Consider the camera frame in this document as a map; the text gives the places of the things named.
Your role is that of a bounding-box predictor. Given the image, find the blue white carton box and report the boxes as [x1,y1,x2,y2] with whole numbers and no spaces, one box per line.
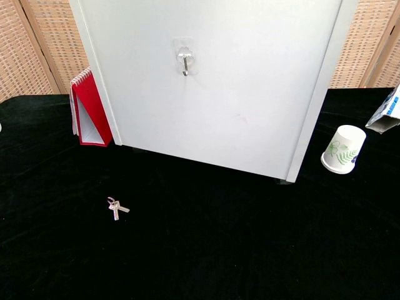
[365,83,400,135]

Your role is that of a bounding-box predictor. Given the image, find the clear adhesive metal hook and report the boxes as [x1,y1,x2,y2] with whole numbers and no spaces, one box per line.
[172,37,199,77]

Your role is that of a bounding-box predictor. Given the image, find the woven rattan folding screen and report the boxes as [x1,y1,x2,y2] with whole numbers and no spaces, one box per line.
[0,0,400,103]

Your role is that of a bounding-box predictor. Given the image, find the white cabinet board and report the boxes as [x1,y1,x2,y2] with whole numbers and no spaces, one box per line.
[68,0,360,184]

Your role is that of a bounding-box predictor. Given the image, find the silver keys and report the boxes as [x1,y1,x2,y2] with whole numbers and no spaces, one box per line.
[107,196,131,222]

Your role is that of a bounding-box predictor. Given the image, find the white paper cup leaf print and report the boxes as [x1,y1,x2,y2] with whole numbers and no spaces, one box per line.
[320,124,367,175]

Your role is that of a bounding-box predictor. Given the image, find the black velvet table cloth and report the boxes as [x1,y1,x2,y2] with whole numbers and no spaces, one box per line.
[0,86,400,300]

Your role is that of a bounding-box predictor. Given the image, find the red spiral notepad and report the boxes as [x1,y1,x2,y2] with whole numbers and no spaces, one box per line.
[69,66,114,147]

